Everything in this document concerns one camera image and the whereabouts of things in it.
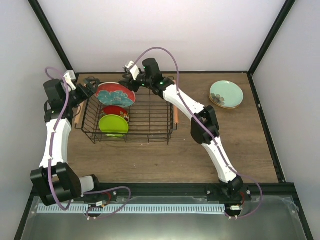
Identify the large red blue-flower plate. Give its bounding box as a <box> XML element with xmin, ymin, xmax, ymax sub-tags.
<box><xmin>95</xmin><ymin>82</ymin><xmax>136</xmax><ymax>108</ymax></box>

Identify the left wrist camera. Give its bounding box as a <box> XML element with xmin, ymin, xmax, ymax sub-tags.
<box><xmin>63</xmin><ymin>70</ymin><xmax>76</xmax><ymax>92</ymax></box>

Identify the small red floral plate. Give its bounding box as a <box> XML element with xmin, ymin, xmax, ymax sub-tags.
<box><xmin>100</xmin><ymin>105</ymin><xmax>130</xmax><ymax>123</ymax></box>

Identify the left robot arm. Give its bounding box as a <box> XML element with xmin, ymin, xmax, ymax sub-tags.
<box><xmin>30</xmin><ymin>77</ymin><xmax>102</xmax><ymax>206</ymax></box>

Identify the light blue slotted strip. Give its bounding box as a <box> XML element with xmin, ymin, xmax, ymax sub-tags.
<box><xmin>36</xmin><ymin>203</ymin><xmax>226</xmax><ymax>215</ymax></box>

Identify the light blue plate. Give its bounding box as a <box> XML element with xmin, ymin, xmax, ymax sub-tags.
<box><xmin>209</xmin><ymin>80</ymin><xmax>244</xmax><ymax>107</ymax></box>

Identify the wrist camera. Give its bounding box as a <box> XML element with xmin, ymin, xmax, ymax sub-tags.
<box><xmin>63</xmin><ymin>70</ymin><xmax>76</xmax><ymax>92</ymax></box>
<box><xmin>122</xmin><ymin>60</ymin><xmax>141</xmax><ymax>81</ymax></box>

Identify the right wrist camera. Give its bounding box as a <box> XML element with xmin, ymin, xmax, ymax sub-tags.
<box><xmin>122</xmin><ymin>60</ymin><xmax>141</xmax><ymax>81</ymax></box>

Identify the lime green plate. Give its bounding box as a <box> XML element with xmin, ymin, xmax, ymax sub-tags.
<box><xmin>98</xmin><ymin>114</ymin><xmax>129</xmax><ymax>138</ymax></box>

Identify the right wooden rack handle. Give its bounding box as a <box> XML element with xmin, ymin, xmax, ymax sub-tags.
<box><xmin>173</xmin><ymin>104</ymin><xmax>179</xmax><ymax>125</ymax></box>

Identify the black frame post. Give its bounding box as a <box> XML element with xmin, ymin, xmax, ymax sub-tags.
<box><xmin>248</xmin><ymin>0</ymin><xmax>296</xmax><ymax>76</ymax></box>
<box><xmin>27</xmin><ymin>0</ymin><xmax>74</xmax><ymax>70</ymax></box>

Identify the beige floral plate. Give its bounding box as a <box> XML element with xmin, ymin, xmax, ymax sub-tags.
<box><xmin>208</xmin><ymin>93</ymin><xmax>240</xmax><ymax>110</ymax></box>

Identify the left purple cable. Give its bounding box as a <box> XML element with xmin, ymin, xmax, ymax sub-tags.
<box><xmin>44</xmin><ymin>66</ymin><xmax>132</xmax><ymax>220</ymax></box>

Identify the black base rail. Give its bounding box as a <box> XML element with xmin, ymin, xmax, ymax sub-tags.
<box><xmin>76</xmin><ymin>182</ymin><xmax>299</xmax><ymax>203</ymax></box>

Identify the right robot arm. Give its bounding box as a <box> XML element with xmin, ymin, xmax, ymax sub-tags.
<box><xmin>119</xmin><ymin>58</ymin><xmax>244</xmax><ymax>202</ymax></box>

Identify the black wire dish rack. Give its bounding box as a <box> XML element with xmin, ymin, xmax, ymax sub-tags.
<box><xmin>75</xmin><ymin>87</ymin><xmax>178</xmax><ymax>144</ymax></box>

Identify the right black frame post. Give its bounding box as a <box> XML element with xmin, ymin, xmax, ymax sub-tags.
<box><xmin>248</xmin><ymin>0</ymin><xmax>296</xmax><ymax>76</ymax></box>

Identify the left black frame post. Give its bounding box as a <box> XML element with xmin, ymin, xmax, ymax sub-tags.
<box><xmin>27</xmin><ymin>0</ymin><xmax>74</xmax><ymax>70</ymax></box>

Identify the metal front panel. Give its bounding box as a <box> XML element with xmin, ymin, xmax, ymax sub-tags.
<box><xmin>21</xmin><ymin>196</ymin><xmax>307</xmax><ymax>240</ymax></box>

